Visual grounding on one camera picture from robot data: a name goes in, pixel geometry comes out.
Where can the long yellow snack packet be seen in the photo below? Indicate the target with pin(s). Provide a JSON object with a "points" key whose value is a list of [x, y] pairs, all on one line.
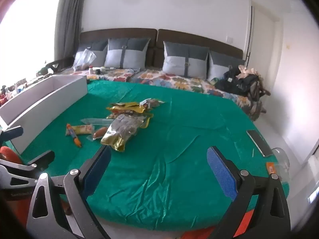
{"points": [[127, 110]]}

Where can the black plastic bag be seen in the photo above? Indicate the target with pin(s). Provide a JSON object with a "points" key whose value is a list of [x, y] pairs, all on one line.
{"points": [[231, 83]]}

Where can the orange blue sausage stick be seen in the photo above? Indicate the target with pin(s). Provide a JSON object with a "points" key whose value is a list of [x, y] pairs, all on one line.
{"points": [[74, 135]]}

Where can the black chair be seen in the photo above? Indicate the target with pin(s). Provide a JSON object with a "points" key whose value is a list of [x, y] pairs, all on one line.
{"points": [[56, 66]]}

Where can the grey two-tone pillow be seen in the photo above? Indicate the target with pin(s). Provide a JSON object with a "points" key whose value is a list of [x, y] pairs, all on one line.
{"points": [[129, 57], [179, 62], [98, 54], [219, 64]]}

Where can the brown sausage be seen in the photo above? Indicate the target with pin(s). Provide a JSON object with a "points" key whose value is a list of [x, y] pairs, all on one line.
{"points": [[101, 132]]}

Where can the white door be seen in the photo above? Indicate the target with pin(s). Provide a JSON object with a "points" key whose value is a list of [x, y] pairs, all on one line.
{"points": [[266, 54]]}

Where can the green blanket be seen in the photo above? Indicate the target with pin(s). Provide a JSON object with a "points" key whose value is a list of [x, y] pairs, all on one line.
{"points": [[174, 159]]}

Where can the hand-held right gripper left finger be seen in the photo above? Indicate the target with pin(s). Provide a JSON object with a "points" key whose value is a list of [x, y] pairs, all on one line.
{"points": [[98, 171]]}

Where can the small yellow snack packet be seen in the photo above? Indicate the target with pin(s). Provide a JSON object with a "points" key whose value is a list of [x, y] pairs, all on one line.
{"points": [[83, 129]]}

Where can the grey brown backpack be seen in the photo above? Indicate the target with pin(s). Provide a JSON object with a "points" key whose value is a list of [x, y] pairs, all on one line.
{"points": [[256, 92]]}

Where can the smartphone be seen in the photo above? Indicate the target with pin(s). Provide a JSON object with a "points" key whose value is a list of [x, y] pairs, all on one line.
{"points": [[260, 143]]}

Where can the yellow-edged clear nut pouch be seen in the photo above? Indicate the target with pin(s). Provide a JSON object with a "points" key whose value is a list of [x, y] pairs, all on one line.
{"points": [[122, 132]]}

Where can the white rectangular box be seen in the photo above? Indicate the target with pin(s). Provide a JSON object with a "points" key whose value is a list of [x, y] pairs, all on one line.
{"points": [[49, 97]]}

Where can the green patterned cloth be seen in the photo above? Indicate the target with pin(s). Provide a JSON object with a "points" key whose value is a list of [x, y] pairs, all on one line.
{"points": [[217, 81]]}

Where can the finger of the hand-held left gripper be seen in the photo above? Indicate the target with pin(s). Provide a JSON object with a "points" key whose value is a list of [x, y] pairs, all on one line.
{"points": [[44, 159], [13, 134]]}

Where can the beige crumpled paper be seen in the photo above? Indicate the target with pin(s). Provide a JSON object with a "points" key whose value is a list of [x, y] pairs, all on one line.
{"points": [[246, 71]]}

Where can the orange clothing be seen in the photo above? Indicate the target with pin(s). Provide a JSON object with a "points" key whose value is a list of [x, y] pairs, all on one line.
{"points": [[7, 155]]}

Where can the cluster of small bottles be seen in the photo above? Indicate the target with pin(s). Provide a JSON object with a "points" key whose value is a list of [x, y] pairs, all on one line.
{"points": [[15, 87]]}

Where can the long clear snack packet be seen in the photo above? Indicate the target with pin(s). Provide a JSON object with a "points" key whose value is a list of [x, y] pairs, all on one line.
{"points": [[96, 121]]}

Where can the small orange packet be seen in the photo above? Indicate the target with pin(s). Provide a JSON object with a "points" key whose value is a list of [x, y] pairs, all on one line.
{"points": [[271, 167]]}

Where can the white wall switch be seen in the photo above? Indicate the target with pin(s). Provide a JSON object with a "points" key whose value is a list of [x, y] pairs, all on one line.
{"points": [[230, 39]]}

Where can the white bottle with red cap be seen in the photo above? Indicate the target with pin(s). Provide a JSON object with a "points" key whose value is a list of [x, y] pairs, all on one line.
{"points": [[91, 70]]}

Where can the floral bedsheet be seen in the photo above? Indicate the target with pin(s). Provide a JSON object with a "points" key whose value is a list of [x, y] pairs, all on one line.
{"points": [[174, 81]]}

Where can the grey curtain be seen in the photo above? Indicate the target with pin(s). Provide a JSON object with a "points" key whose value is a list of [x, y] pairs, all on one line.
{"points": [[71, 17]]}

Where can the yellow brown snack packet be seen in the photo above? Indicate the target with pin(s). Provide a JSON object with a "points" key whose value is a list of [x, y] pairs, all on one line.
{"points": [[122, 104]]}

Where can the clear plastic bag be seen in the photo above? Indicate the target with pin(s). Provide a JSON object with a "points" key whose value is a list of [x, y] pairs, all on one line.
{"points": [[83, 58]]}

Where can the brown padded headboard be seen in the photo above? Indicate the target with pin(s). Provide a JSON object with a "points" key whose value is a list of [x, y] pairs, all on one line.
{"points": [[154, 44]]}

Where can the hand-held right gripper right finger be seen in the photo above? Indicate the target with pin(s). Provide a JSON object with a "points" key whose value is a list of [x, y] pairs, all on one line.
{"points": [[221, 174]]}

